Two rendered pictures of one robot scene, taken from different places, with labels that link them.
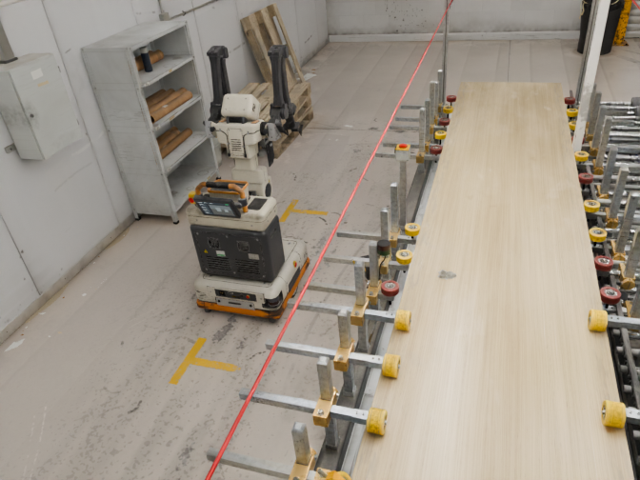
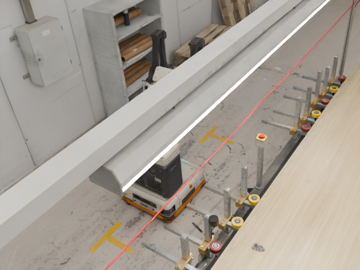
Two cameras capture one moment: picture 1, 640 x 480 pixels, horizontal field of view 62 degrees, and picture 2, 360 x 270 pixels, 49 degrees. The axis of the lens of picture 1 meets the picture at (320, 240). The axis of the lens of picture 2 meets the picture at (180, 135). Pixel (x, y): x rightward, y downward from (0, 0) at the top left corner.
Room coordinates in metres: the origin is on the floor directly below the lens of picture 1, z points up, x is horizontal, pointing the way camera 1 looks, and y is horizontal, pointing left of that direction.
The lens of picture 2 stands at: (0.28, -0.64, 3.01)
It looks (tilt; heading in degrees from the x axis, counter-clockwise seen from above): 37 degrees down; 18
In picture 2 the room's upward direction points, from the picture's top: 6 degrees counter-clockwise
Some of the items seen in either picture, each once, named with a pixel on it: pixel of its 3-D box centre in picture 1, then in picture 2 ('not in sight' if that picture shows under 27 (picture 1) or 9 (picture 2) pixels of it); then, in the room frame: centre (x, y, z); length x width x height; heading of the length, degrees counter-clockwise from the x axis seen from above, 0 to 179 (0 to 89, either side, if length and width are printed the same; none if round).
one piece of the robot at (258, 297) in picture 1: (235, 294); (144, 200); (2.78, 0.59, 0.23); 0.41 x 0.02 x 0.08; 69
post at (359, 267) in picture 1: (361, 308); (186, 260); (1.70, -0.14, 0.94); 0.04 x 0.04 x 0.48; 70
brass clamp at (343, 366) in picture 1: (345, 353); not in sight; (1.44, -0.05, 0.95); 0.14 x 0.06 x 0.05; 160
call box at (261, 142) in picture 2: (403, 152); (261, 141); (2.65, -0.50, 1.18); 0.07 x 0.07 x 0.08; 70
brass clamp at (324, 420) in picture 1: (326, 405); not in sight; (1.21, 0.04, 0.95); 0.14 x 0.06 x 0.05; 160
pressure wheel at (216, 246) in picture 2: (390, 294); (215, 250); (1.87, -0.29, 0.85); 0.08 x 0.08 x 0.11
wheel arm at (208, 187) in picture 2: (375, 237); (230, 196); (2.40, -0.30, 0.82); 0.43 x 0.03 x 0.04; 70
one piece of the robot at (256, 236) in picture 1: (238, 230); (153, 157); (3.00, 0.53, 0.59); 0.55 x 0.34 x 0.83; 69
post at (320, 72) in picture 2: (431, 112); (317, 92); (3.81, -0.93, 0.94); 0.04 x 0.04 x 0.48; 70
